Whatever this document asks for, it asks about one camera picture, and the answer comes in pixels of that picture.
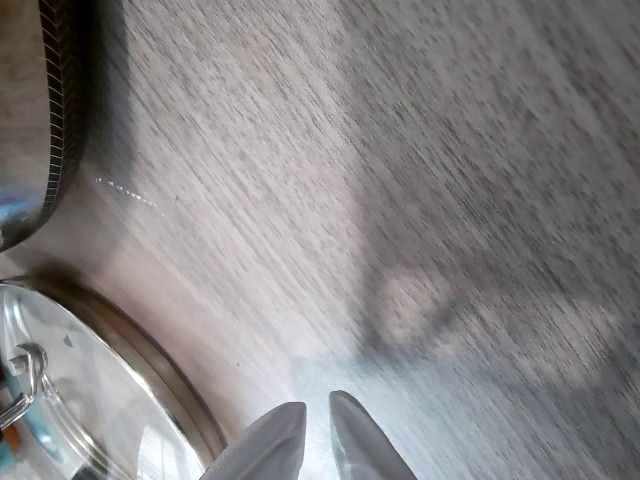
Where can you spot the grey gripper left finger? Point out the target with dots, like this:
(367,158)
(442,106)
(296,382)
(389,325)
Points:
(280,440)

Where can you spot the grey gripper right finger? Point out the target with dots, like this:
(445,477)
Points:
(357,445)

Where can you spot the glass lid with metal rim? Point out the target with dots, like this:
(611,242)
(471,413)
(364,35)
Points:
(100,390)

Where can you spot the black metal pot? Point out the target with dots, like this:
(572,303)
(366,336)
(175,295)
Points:
(25,100)

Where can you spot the small dark crumb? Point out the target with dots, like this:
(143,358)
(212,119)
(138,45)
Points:
(67,341)

